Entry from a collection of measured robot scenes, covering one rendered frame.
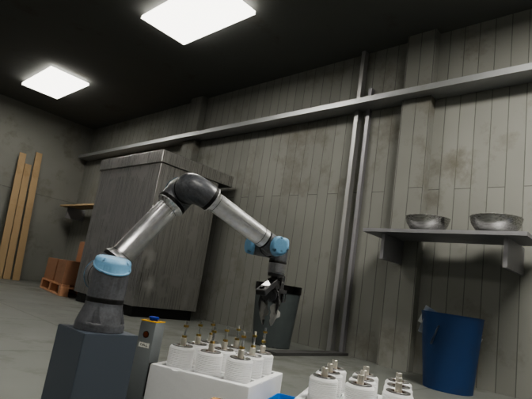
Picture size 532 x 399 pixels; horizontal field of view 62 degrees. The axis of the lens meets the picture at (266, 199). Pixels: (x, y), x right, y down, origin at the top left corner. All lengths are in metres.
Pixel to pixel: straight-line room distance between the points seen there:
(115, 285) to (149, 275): 3.77
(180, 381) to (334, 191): 3.64
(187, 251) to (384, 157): 2.55
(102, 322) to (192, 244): 4.15
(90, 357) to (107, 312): 0.14
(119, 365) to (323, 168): 4.05
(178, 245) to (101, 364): 4.04
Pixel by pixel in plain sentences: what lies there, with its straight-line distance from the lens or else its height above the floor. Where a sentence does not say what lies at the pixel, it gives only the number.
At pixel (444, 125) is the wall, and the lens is 4.67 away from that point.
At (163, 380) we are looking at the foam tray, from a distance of 1.75.
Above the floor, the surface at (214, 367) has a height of 0.21.
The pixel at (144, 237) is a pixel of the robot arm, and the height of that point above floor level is 0.62.
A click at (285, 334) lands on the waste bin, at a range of 4.29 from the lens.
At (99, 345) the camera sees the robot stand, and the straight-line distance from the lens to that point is 1.46.
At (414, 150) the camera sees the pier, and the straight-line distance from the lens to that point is 4.58.
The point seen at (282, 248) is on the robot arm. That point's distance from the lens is 1.71.
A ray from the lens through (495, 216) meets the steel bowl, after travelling 3.71.
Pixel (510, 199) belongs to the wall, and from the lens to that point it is 4.25.
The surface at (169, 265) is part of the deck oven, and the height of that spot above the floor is 0.61.
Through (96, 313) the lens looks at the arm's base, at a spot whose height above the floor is 0.35.
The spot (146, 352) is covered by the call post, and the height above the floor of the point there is 0.20.
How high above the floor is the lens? 0.50
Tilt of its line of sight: 11 degrees up
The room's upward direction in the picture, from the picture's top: 9 degrees clockwise
